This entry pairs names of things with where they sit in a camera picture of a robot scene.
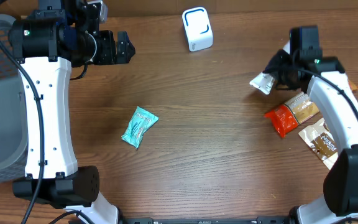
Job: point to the orange pasta package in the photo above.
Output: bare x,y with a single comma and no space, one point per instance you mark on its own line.
292,113

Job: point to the white barcode scanner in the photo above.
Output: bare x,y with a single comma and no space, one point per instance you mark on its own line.
197,28

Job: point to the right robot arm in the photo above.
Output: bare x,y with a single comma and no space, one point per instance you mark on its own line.
325,81

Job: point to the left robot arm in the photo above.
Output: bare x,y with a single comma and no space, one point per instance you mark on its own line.
48,44

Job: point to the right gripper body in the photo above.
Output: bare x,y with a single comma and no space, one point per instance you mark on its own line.
279,73

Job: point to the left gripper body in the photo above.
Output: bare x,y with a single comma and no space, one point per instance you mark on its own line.
115,48

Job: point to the teal toilet tissue pack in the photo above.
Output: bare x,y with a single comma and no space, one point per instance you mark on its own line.
140,122

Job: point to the grey plastic shopping basket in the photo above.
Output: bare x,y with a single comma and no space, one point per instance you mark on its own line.
13,122

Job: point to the white brown bread bag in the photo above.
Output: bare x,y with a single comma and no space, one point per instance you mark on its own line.
320,141

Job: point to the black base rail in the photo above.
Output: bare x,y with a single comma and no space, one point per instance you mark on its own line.
258,220

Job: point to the white green tube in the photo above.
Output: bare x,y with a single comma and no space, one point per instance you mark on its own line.
264,81

